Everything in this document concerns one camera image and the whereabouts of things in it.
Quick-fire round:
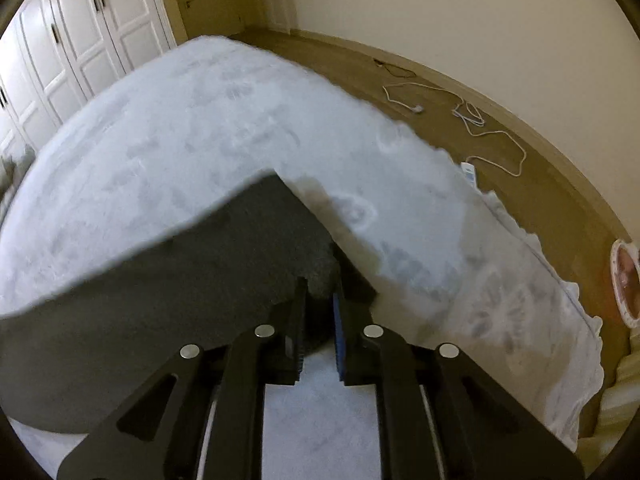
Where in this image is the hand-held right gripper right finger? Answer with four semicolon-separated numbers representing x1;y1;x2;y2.
332;280;586;480

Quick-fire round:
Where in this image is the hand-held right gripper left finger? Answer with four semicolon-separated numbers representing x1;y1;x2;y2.
56;276;308;480

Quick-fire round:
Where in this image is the dark green towel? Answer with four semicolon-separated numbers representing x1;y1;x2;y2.
0;169;376;433

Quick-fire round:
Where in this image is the grey butterfly print blanket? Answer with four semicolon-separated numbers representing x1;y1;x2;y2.
0;35;601;480

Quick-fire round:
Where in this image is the white ruffled bed sheet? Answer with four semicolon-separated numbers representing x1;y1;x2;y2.
480;190;607;453

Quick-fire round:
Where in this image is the cream cloth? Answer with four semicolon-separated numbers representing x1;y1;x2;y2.
577;327;640;466

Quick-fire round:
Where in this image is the round pink white object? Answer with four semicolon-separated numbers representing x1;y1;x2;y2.
610;239;640;322

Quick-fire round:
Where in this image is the white panelled wardrobe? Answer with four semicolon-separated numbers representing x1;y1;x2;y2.
0;0;176;161

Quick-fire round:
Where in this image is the white charger cable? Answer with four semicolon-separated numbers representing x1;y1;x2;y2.
382;82;427;114

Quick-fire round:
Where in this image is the white power strip cable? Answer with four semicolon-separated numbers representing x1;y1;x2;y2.
452;101;527;178

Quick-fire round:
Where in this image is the black cable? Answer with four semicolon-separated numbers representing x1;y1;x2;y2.
374;57;417;79

